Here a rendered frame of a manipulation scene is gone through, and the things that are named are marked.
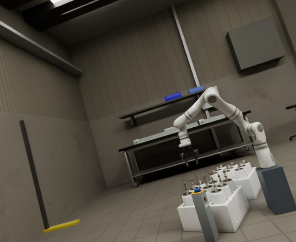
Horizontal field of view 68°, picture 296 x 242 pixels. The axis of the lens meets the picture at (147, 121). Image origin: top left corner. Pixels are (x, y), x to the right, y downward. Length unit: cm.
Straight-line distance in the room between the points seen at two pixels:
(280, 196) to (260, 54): 376
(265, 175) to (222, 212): 39
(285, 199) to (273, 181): 14
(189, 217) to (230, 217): 30
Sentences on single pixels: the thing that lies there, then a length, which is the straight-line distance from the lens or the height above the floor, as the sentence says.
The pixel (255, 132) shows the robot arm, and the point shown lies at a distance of 173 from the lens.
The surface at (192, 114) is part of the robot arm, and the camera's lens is 161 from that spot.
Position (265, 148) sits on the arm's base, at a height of 44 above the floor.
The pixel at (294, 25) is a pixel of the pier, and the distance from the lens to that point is 576.
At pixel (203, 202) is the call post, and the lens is 153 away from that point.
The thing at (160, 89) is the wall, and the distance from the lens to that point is 510.
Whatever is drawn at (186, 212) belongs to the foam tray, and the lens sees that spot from 178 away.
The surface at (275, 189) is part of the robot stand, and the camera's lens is 179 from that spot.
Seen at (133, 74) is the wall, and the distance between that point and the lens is 529.
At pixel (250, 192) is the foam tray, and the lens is 216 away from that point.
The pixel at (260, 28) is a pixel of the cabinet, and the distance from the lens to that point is 538.
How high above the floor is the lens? 70
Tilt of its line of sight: 6 degrees up
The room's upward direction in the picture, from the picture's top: 17 degrees counter-clockwise
